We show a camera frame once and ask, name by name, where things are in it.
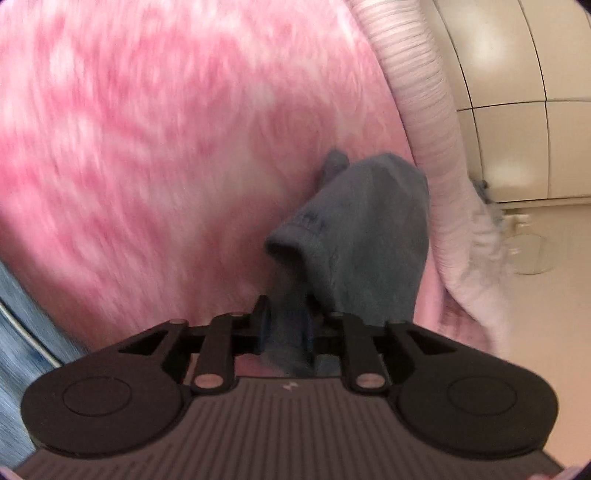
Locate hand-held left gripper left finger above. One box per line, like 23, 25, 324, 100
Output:
117, 294, 274, 396

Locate light blue jeans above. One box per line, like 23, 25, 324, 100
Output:
0, 261, 90, 469

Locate grey-blue fleece garment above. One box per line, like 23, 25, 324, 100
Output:
261, 148, 432, 379

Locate clear glass jar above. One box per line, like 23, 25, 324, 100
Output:
504, 216, 554, 276

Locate pink fuzzy blanket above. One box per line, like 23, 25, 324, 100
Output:
0, 0, 497, 379

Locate cream wardrobe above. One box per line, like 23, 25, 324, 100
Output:
431, 0, 591, 205

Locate lilac ribbed bed cover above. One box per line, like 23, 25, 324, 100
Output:
346, 0, 513, 356

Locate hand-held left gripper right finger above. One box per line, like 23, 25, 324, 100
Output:
303, 304, 456, 396

